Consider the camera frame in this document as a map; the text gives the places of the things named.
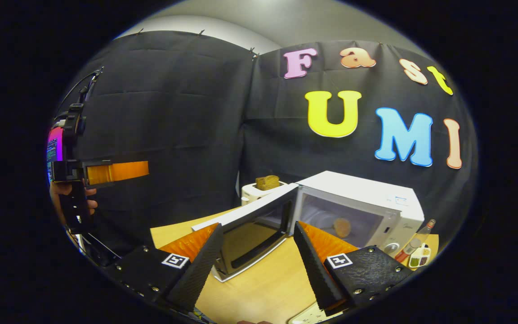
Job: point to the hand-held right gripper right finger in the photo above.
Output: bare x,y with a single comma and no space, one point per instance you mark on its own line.
313,270

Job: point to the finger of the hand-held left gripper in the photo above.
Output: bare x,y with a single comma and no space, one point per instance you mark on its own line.
124,172

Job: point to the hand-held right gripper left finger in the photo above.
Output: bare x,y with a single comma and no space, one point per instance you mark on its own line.
200,270

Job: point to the white microwave oven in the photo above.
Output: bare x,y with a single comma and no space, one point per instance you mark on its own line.
362,191

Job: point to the pale rectangular tray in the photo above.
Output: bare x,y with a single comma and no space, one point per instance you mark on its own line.
308,316

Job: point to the black backdrop cloth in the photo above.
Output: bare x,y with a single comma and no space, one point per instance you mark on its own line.
173,135

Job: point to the white toaster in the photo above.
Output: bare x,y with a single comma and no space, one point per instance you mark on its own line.
250,192

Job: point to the brown bread slice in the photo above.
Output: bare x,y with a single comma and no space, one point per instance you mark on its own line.
268,182

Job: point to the clear bottle with red label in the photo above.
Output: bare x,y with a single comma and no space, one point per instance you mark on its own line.
409,249

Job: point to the white sectioned condiment dish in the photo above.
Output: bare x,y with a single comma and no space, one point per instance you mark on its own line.
420,257

